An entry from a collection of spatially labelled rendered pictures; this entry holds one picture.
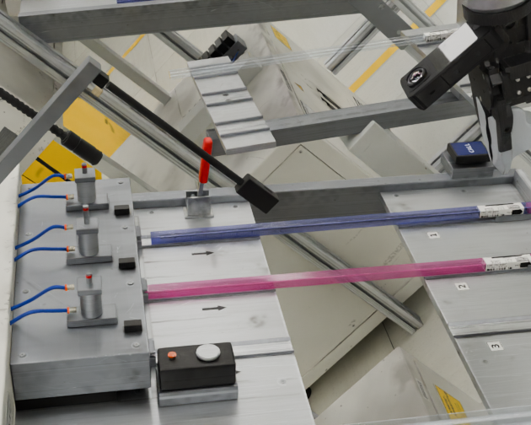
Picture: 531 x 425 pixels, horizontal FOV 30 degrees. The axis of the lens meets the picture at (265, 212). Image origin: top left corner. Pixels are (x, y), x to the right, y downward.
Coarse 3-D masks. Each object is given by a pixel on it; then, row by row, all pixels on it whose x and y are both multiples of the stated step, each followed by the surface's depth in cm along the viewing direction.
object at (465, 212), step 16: (448, 208) 131; (464, 208) 131; (528, 208) 132; (240, 224) 127; (256, 224) 127; (272, 224) 127; (288, 224) 127; (304, 224) 127; (320, 224) 128; (336, 224) 128; (352, 224) 128; (368, 224) 129; (384, 224) 129; (160, 240) 125; (176, 240) 125; (192, 240) 126
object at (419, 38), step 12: (408, 36) 166; (420, 36) 165; (324, 48) 164; (336, 48) 163; (348, 48) 164; (360, 48) 164; (372, 48) 164; (240, 60) 161; (252, 60) 161; (264, 60) 161; (276, 60) 162; (288, 60) 162; (300, 60) 163; (180, 72) 159; (192, 72) 159; (204, 72) 160; (216, 72) 160
